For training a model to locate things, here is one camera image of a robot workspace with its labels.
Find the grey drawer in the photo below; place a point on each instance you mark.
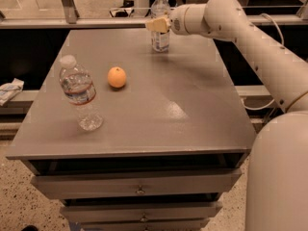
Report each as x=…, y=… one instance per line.
x=169, y=225
x=142, y=212
x=144, y=183

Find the middle grey drawer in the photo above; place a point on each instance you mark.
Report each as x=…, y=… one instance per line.
x=142, y=212

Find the clear red label water bottle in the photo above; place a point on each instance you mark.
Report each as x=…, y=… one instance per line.
x=79, y=89

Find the white cloth on ledge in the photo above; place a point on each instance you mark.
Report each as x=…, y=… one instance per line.
x=10, y=90

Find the bottom grey drawer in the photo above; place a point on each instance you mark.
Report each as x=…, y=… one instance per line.
x=169, y=225

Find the blue label plastic bottle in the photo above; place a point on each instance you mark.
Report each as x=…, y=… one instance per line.
x=160, y=41

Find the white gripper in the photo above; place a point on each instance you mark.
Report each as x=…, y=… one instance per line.
x=176, y=23

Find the metal railing frame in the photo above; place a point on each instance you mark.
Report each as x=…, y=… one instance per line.
x=31, y=14

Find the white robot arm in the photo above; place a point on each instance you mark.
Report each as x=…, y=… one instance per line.
x=277, y=177

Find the top grey drawer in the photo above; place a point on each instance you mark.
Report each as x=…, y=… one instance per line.
x=144, y=183

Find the orange fruit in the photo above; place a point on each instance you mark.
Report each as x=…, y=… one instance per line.
x=116, y=77

